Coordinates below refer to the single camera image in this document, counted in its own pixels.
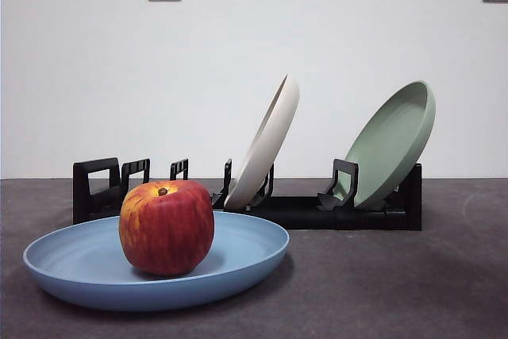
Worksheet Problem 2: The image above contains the red yellow apple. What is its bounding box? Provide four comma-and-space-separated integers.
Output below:
119, 179, 215, 276

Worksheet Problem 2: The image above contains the blue plate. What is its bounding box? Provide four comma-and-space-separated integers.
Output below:
22, 210, 291, 312

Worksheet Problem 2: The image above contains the beige plate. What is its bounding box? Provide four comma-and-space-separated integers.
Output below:
224, 74, 300, 210

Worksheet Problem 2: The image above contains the black plate rack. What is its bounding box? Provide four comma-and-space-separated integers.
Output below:
72, 157, 423, 232

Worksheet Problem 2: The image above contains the green plate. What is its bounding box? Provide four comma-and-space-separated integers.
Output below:
344, 80, 437, 210

